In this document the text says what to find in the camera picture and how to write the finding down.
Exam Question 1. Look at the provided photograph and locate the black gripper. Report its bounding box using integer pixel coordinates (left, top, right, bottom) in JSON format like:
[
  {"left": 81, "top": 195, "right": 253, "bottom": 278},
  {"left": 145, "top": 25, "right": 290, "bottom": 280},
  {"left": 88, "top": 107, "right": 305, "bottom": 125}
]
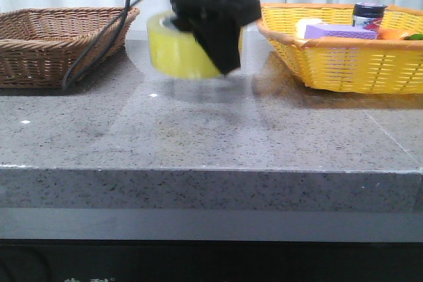
[{"left": 170, "top": 0, "right": 261, "bottom": 75}]

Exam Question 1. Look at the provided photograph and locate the yellow tape roll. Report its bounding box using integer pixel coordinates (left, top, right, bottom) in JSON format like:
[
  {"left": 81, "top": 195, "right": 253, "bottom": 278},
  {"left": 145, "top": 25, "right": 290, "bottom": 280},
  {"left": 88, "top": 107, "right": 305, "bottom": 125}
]
[{"left": 147, "top": 12, "right": 242, "bottom": 79}]

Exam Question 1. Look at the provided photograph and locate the bread roll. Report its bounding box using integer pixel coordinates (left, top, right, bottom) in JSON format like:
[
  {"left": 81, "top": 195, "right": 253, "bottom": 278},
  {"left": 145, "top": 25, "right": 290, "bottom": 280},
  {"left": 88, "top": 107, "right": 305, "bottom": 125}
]
[{"left": 293, "top": 18, "right": 324, "bottom": 39}]

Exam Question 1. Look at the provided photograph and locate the purple sponge block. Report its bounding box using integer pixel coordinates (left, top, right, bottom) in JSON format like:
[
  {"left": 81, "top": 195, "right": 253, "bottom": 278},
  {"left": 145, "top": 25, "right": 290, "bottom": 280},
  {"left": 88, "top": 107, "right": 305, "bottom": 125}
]
[{"left": 304, "top": 24, "right": 377, "bottom": 40}]

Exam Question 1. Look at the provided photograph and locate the yellow woven plastic basket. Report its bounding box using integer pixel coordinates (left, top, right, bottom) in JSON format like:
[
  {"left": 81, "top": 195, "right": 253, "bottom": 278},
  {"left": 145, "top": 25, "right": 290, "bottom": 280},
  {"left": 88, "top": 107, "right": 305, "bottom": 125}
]
[{"left": 257, "top": 3, "right": 422, "bottom": 94}]

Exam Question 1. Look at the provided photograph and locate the black lidded jar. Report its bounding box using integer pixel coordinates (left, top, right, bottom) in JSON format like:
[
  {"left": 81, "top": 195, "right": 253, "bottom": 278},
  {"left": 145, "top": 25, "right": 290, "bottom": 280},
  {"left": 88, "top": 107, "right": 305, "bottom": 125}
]
[{"left": 352, "top": 2, "right": 387, "bottom": 32}]

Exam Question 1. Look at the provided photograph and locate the orange toy carrot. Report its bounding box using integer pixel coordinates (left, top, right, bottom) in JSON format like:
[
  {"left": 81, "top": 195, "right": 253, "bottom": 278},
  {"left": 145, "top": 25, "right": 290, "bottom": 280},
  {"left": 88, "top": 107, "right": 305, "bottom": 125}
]
[{"left": 377, "top": 28, "right": 422, "bottom": 40}]

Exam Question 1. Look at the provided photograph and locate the brown wicker basket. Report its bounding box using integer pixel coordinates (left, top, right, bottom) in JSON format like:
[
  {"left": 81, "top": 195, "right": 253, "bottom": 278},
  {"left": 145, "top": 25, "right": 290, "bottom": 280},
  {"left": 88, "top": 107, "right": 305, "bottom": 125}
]
[{"left": 1, "top": 7, "right": 139, "bottom": 88}]

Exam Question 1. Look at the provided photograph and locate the black cable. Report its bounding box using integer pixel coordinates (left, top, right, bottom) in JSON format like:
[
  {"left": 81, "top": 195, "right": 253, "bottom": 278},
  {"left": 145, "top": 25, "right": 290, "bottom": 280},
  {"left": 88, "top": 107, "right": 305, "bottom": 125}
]
[{"left": 61, "top": 0, "right": 168, "bottom": 90}]

